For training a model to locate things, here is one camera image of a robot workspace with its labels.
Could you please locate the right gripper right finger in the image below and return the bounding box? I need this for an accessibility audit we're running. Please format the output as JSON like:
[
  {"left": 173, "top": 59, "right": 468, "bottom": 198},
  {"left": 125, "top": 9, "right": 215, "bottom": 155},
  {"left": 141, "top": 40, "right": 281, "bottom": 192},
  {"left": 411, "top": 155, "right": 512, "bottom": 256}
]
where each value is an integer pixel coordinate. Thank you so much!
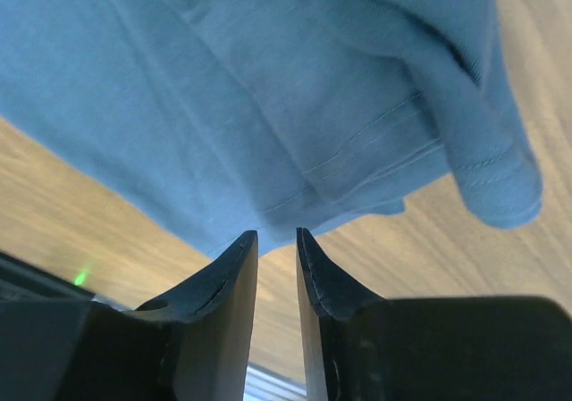
[{"left": 296, "top": 228, "right": 383, "bottom": 400}]

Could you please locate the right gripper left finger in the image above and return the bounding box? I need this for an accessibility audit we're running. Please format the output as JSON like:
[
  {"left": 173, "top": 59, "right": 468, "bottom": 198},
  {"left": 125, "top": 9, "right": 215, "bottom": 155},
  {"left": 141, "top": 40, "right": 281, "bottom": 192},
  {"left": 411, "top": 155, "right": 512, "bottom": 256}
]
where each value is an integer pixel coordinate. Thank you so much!
[{"left": 133, "top": 230, "right": 258, "bottom": 400}]

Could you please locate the blue-grey t-shirt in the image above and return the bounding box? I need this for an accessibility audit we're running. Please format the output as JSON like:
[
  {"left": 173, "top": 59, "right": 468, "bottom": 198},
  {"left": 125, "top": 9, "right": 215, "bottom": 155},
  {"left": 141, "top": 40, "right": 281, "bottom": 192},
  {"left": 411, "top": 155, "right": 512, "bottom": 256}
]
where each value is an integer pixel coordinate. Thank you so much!
[{"left": 1, "top": 0, "right": 543, "bottom": 257}]

